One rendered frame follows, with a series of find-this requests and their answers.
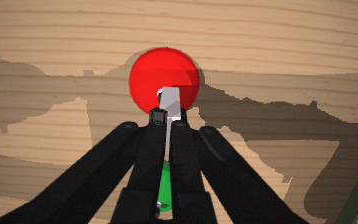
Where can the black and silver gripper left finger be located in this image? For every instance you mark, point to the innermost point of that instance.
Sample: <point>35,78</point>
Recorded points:
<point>78,193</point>

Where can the green dome bell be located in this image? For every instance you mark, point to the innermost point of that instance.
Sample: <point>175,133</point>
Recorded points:
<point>164,198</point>

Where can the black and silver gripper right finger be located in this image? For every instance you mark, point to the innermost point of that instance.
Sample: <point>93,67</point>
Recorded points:
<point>244,195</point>

